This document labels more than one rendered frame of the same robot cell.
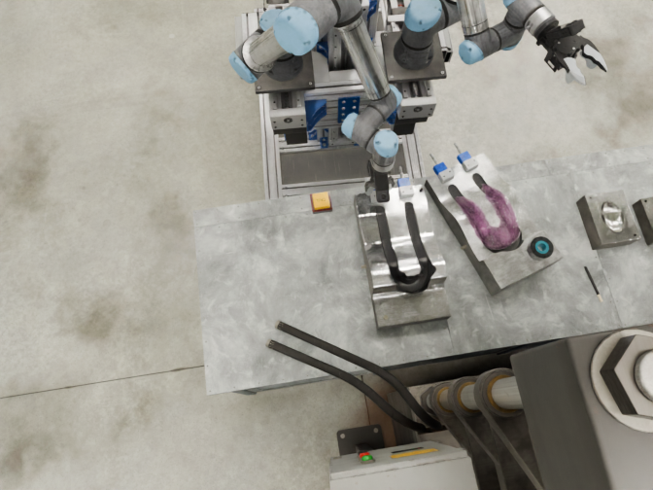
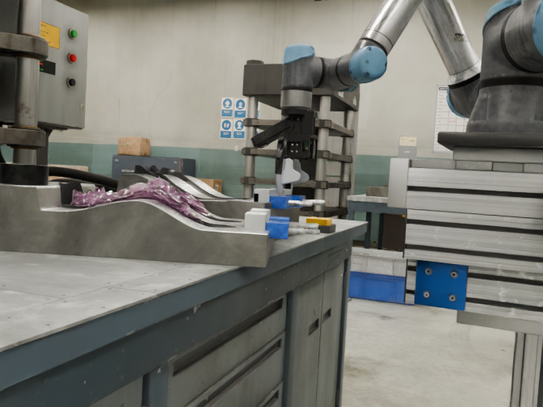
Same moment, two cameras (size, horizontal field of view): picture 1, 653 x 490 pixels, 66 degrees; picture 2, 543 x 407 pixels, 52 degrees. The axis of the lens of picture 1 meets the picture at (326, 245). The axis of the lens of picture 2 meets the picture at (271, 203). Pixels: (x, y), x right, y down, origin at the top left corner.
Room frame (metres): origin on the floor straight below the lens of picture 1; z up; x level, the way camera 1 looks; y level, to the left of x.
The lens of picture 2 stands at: (1.38, -1.41, 0.95)
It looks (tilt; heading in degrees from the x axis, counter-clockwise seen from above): 3 degrees down; 118
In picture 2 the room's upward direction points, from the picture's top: 3 degrees clockwise
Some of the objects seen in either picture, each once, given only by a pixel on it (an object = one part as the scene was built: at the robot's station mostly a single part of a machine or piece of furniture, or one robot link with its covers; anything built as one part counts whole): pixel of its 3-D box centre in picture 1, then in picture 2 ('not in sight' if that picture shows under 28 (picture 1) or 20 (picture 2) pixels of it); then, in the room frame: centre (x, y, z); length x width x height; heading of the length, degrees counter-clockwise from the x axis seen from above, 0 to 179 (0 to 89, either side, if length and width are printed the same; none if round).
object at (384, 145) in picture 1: (384, 147); (299, 69); (0.79, -0.19, 1.21); 0.09 x 0.08 x 0.11; 50
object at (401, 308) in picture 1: (400, 254); (190, 203); (0.54, -0.27, 0.87); 0.50 x 0.26 x 0.14; 8
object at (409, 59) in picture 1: (415, 44); (512, 110); (1.28, -0.34, 1.09); 0.15 x 0.15 x 0.10
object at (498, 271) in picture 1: (490, 219); (138, 218); (0.68, -0.61, 0.86); 0.50 x 0.26 x 0.11; 25
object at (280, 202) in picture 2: (403, 182); (284, 202); (0.82, -0.29, 0.89); 0.13 x 0.05 x 0.05; 8
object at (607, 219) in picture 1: (607, 220); not in sight; (0.67, -1.07, 0.84); 0.20 x 0.15 x 0.07; 8
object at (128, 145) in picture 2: not in sight; (134, 146); (-4.55, 5.17, 1.26); 0.42 x 0.33 x 0.29; 8
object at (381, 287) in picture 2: not in sight; (380, 283); (0.10, 3.01, 0.11); 0.61 x 0.41 x 0.22; 8
